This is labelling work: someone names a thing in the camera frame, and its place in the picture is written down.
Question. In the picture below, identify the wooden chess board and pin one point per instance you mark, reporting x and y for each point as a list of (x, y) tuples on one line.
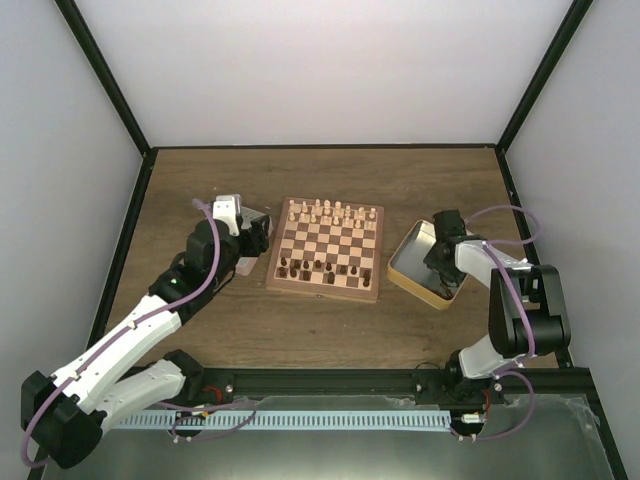
[(329, 238)]

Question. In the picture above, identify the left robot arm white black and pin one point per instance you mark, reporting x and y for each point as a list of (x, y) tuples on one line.
[(69, 411)]

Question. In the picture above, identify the light blue slotted cable duct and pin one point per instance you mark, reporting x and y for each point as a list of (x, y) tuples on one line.
[(273, 420)]

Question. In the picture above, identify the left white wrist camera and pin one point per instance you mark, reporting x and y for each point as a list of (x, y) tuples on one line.
[(228, 209)]

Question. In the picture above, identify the pink rimmed metal tin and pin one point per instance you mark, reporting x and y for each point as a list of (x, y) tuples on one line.
[(245, 265)]

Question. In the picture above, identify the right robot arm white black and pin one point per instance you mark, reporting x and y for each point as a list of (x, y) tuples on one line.
[(527, 315)]

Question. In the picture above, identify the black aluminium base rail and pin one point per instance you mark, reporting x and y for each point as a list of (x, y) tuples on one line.
[(425, 386)]

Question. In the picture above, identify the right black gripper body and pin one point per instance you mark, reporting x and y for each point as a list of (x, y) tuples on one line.
[(444, 270)]

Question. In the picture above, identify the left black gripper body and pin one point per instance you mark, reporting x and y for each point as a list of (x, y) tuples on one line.
[(257, 244)]

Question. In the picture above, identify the black enclosure frame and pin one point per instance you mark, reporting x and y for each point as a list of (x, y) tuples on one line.
[(86, 41)]

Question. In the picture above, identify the yellow rimmed metal tin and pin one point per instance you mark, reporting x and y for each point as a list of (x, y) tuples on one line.
[(407, 270)]

